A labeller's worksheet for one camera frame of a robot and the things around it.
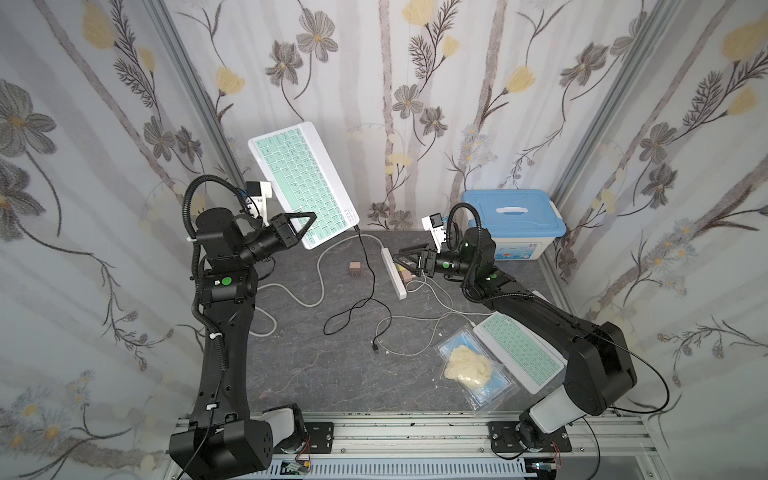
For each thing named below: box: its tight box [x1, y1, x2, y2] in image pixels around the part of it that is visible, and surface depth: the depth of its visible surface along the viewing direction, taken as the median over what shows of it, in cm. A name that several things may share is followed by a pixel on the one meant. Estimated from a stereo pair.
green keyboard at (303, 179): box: [248, 121, 360, 250], surface depth 64 cm
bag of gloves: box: [433, 324, 520, 415], surface depth 85 cm
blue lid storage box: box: [462, 189, 567, 261], surface depth 106 cm
